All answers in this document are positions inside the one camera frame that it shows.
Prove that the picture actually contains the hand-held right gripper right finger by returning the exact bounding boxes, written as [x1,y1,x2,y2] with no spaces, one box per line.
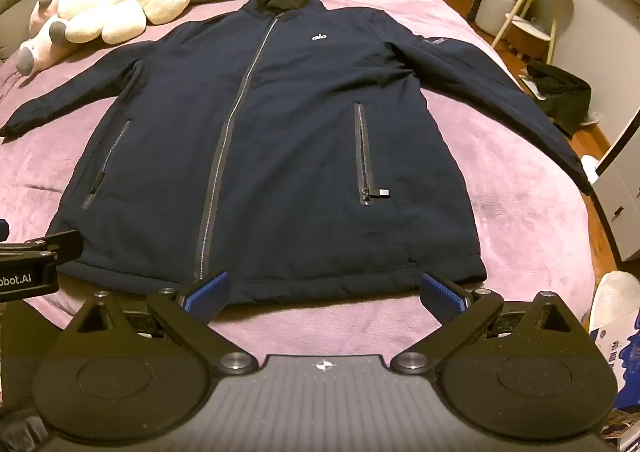
[391,272,584,377]

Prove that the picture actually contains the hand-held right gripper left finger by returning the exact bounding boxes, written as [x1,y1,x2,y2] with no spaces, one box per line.
[74,271,259,378]

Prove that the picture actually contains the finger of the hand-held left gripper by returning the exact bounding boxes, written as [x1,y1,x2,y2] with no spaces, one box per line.
[0,230,85,265]

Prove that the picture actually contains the navy zip jacket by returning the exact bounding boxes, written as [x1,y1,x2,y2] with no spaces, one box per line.
[0,0,596,306]

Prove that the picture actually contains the pink bed blanket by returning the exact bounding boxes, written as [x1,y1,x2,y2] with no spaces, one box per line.
[0,0,603,373]

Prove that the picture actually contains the white cloth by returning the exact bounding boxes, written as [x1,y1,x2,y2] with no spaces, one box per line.
[591,270,640,333]

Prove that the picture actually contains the blue printed cardboard box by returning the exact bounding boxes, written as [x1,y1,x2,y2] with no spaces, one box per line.
[587,306,640,435]

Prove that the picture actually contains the white cabinet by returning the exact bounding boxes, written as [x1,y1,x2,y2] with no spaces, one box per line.
[580,107,640,264]

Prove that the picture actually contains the pink plush toy grey feet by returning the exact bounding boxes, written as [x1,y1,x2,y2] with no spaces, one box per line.
[17,0,147,76]

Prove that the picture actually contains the round wooden basket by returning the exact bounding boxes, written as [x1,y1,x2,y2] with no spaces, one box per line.
[509,14,554,59]

